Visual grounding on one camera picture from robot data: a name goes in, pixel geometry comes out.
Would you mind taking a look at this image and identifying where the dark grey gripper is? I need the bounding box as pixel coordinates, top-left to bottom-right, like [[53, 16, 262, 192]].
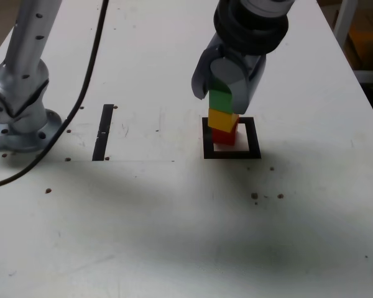
[[190, 33, 266, 115]]

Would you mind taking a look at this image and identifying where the green cube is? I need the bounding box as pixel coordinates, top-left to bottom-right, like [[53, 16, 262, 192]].
[[208, 79, 234, 113]]

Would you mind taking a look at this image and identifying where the yellow cube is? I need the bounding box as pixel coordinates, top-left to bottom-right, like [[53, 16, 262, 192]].
[[207, 107, 239, 133]]

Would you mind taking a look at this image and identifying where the red cube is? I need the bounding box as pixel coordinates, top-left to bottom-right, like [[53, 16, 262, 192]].
[[211, 122, 240, 146]]

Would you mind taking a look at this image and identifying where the black tape square outline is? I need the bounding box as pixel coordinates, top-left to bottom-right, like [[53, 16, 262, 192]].
[[201, 116, 262, 160]]

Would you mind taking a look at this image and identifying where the black tape strip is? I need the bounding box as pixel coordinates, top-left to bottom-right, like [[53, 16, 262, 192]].
[[91, 104, 115, 161]]

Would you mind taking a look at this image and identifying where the brown cardboard box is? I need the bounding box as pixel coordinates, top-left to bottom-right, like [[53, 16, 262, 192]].
[[347, 18, 373, 71]]

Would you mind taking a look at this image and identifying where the black cable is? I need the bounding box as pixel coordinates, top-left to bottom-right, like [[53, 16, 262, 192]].
[[0, 0, 110, 191]]

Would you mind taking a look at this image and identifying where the white metal rack frame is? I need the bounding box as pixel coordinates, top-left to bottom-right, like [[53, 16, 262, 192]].
[[332, 0, 373, 85]]

